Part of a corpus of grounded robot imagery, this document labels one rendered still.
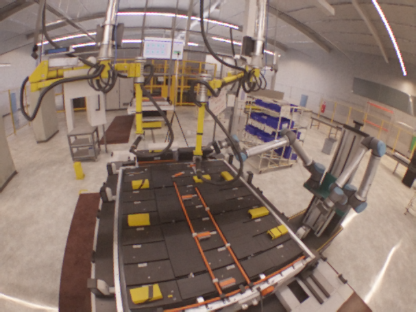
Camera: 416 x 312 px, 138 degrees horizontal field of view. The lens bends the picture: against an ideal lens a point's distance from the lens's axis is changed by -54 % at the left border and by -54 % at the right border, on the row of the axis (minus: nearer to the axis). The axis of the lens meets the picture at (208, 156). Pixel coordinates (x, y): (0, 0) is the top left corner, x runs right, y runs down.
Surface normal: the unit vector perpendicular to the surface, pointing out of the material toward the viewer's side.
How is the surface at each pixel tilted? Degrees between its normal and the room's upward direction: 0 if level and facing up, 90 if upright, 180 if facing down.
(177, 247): 0
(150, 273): 0
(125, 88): 90
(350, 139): 90
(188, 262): 0
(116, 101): 90
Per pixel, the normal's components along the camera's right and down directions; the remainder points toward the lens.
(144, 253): 0.10, -0.90
